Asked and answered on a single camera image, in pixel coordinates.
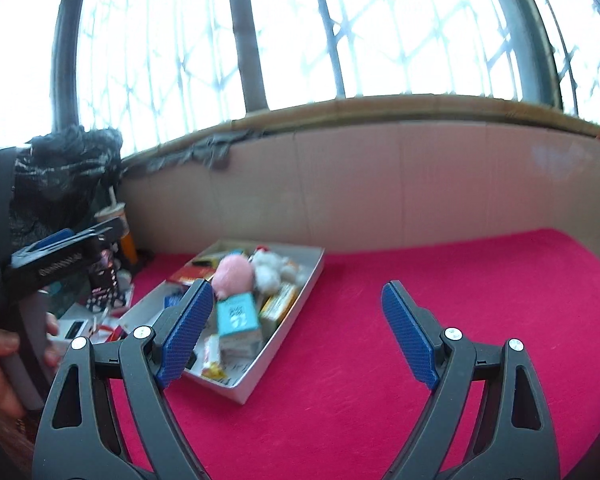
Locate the pink plush toy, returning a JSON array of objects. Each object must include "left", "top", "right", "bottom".
[{"left": 211, "top": 254, "right": 256, "bottom": 301}]

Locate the yellow tissue pack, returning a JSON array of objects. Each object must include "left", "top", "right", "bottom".
[{"left": 257, "top": 282, "right": 300, "bottom": 333}]

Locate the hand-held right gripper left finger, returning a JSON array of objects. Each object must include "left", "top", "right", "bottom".
[{"left": 31, "top": 277, "right": 216, "bottom": 480}]

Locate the white plush toy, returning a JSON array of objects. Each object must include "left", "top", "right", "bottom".
[{"left": 250, "top": 246, "right": 301, "bottom": 295}]

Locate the black plastic bag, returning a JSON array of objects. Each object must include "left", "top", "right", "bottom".
[{"left": 12, "top": 127, "right": 123, "bottom": 241}]

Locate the teal tissue pack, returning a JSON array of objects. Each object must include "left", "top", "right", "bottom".
[{"left": 216, "top": 294, "right": 263, "bottom": 358}]

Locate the magenta towel blanket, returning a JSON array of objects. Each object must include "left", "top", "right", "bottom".
[{"left": 107, "top": 228, "right": 600, "bottom": 480}]

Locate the white cardboard tray box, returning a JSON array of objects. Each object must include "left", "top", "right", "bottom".
[{"left": 115, "top": 239, "right": 327, "bottom": 405}]

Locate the red and white snack packet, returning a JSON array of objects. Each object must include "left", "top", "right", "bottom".
[{"left": 167, "top": 266, "right": 216, "bottom": 285}]

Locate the grey cloth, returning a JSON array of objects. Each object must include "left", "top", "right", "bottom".
[{"left": 122, "top": 130, "right": 268, "bottom": 173}]

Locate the window with metal grille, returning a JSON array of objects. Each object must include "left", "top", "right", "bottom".
[{"left": 0, "top": 0, "right": 600, "bottom": 153}]

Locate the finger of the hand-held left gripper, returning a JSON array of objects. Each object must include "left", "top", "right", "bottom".
[{"left": 32, "top": 217, "right": 126, "bottom": 261}]

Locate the yellow snack packet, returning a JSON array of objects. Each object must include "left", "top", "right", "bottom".
[{"left": 201, "top": 334, "right": 227, "bottom": 381}]

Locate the polka dot pouch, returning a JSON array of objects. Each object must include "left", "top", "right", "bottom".
[{"left": 82, "top": 260, "right": 133, "bottom": 311}]

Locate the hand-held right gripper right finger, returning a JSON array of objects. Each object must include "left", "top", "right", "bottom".
[{"left": 381, "top": 280, "right": 561, "bottom": 480}]

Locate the person's left forearm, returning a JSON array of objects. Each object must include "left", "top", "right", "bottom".
[{"left": 0, "top": 400, "right": 36, "bottom": 480}]

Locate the white power strip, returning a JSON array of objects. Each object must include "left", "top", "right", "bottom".
[{"left": 47, "top": 305, "right": 98, "bottom": 356}]

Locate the orange cup with straw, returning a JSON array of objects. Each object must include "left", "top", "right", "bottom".
[{"left": 95, "top": 185, "right": 140, "bottom": 267}]

